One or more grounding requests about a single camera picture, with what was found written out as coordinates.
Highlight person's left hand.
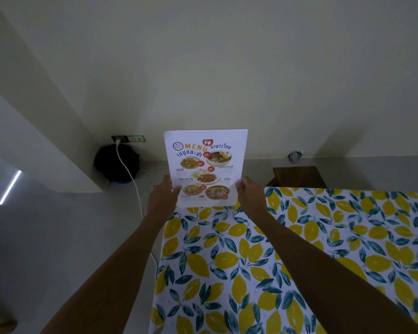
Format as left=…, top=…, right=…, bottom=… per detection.
left=146, top=175, right=183, bottom=222

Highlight wall power socket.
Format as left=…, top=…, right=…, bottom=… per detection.
left=111, top=135, right=146, bottom=143

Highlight person's left forearm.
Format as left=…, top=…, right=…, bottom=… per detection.
left=40, top=213, right=168, bottom=334

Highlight lemon print tablecloth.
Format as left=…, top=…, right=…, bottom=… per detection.
left=149, top=186, right=418, bottom=334

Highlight person's right hand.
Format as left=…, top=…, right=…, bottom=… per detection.
left=235, top=177, right=272, bottom=222

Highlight black round bin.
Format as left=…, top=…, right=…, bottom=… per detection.
left=93, top=144, right=140, bottom=184

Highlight person's right forearm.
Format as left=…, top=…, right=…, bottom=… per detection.
left=247, top=212, right=418, bottom=334

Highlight white food menu sheet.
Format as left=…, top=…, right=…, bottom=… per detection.
left=164, top=129, right=248, bottom=208

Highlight brown wooden stool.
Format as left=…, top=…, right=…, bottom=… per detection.
left=265, top=166, right=327, bottom=189

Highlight white charger cable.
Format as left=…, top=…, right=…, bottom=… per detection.
left=116, top=142, right=159, bottom=279

